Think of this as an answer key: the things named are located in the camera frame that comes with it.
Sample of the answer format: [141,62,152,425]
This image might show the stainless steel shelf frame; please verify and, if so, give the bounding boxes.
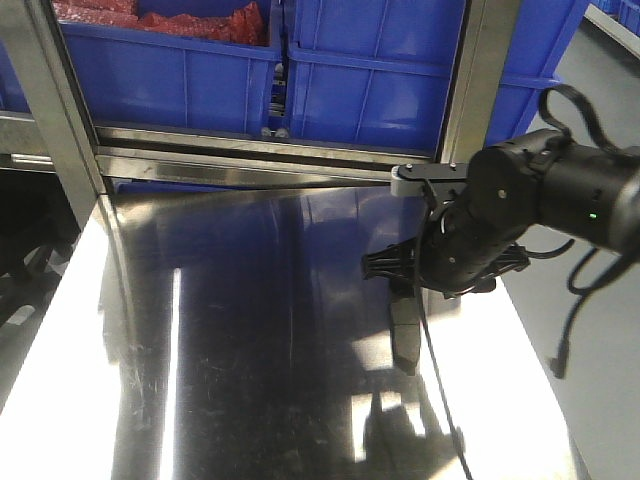
[1,1,521,216]

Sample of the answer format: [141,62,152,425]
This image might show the right blue plastic bin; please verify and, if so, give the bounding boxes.
[283,1,587,151]

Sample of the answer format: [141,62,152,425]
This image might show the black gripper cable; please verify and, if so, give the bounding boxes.
[409,83,640,480]

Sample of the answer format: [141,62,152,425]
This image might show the blue plastic bin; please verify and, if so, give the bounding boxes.
[0,0,284,136]
[283,1,587,151]

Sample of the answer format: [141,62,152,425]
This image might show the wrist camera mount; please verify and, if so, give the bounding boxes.
[390,163,468,211]

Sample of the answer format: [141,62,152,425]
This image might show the left blue plastic bin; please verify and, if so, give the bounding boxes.
[0,0,284,136]

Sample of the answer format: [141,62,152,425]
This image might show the red bubble wrap bag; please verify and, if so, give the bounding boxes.
[53,1,267,46]

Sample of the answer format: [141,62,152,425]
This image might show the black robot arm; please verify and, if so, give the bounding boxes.
[362,129,639,298]

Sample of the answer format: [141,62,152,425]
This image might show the brake pad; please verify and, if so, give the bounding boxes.
[390,294,421,376]

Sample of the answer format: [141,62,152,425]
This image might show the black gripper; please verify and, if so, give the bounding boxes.
[361,200,530,299]

